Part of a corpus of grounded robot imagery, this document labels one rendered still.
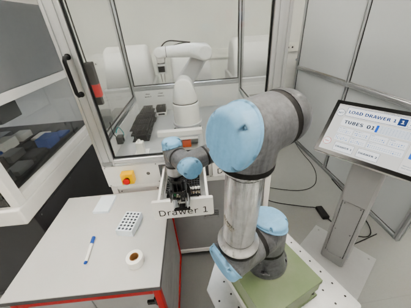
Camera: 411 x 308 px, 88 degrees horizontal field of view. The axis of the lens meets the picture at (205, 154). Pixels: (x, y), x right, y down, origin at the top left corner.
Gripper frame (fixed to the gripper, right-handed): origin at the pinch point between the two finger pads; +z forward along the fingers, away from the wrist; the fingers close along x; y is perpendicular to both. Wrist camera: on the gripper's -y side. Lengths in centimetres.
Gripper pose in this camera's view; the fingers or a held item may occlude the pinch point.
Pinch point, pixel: (182, 205)
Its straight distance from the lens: 102.9
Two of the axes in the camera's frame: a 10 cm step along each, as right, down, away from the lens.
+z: 0.6, 8.5, 5.2
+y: 0.7, 5.2, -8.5
